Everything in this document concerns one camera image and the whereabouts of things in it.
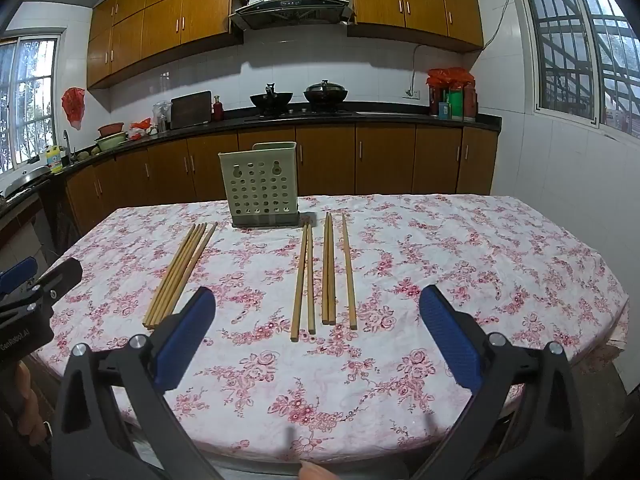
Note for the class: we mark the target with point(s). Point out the small blue box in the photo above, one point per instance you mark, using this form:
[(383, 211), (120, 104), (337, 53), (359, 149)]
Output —
[(444, 110)]

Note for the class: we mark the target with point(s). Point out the red bottle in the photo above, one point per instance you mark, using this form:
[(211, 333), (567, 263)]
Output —
[(218, 110)]

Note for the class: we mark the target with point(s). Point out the green basin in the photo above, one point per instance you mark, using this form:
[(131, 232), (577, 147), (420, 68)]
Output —
[(111, 142)]

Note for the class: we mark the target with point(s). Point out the pink floral tablecloth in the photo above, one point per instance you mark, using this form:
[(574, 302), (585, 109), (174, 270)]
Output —
[(400, 285)]

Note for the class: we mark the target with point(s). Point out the person's right hand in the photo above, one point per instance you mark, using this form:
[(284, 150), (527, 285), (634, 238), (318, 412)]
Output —
[(316, 472)]

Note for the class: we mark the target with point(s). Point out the green perforated utensil holder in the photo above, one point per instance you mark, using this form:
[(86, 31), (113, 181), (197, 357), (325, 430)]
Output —
[(257, 185)]

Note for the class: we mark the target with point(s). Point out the gas stove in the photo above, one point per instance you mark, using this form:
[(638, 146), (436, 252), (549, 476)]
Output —
[(300, 113)]

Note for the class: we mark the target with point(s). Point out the metal faucet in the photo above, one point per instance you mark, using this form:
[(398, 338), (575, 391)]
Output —
[(66, 145)]

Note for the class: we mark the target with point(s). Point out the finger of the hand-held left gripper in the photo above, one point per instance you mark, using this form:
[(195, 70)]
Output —
[(67, 274), (17, 274)]

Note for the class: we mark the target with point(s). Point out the wooden base cabinets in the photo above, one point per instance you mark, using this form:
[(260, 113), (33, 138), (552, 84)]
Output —
[(385, 160)]

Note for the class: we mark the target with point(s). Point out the black lidded wok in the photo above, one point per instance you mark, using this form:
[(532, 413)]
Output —
[(325, 94)]

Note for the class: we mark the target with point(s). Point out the wooden upper cabinet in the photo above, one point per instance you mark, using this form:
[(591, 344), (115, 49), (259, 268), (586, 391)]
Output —
[(420, 0)]

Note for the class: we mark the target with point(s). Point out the red wrapped packages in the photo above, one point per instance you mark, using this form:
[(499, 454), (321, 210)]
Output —
[(450, 80)]

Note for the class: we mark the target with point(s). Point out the green box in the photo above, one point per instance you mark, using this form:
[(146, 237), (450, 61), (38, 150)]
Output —
[(455, 105)]

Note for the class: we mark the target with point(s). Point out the dark cutting board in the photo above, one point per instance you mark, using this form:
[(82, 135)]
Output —
[(191, 110)]

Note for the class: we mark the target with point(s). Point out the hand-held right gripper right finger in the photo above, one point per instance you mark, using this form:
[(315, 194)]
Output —
[(450, 340)]

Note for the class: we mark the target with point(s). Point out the wall power outlet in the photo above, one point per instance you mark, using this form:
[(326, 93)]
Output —
[(411, 94)]

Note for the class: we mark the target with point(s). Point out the red bowl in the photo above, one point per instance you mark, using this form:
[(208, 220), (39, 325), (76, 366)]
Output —
[(111, 129)]

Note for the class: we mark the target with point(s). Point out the black kitchen countertop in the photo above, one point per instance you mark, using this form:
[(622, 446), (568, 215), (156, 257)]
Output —
[(390, 111)]

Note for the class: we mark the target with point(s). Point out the person's left hand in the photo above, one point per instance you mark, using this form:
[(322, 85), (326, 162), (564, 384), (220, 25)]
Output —
[(30, 405)]

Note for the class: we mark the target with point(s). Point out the glass jar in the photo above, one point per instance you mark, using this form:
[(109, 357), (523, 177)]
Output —
[(161, 116)]

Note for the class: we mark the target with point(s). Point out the dish soap bottle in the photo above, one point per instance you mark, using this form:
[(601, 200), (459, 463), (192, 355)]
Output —
[(54, 160)]

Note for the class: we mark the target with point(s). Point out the large barred window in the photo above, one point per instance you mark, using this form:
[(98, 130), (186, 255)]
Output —
[(565, 45)]

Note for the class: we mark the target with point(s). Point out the small red bag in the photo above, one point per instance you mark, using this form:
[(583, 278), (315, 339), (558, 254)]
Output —
[(140, 129)]

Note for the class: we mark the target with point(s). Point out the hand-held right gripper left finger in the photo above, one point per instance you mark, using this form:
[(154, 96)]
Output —
[(185, 340)]

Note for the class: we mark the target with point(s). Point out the red plastic bag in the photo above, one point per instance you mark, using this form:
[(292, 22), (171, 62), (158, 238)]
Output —
[(74, 102)]

